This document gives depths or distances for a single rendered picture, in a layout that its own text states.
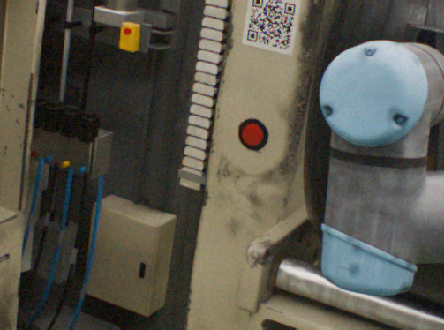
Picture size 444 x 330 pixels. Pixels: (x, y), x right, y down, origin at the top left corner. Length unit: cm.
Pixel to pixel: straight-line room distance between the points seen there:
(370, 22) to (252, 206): 41
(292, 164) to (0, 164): 41
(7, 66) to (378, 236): 77
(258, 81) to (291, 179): 14
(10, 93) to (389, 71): 79
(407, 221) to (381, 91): 11
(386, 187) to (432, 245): 7
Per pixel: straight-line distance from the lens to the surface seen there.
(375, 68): 73
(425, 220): 78
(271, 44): 137
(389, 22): 112
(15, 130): 143
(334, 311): 138
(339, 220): 78
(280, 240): 136
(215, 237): 147
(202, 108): 145
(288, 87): 137
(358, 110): 74
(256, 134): 140
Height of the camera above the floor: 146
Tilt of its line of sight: 18 degrees down
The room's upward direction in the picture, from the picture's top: 9 degrees clockwise
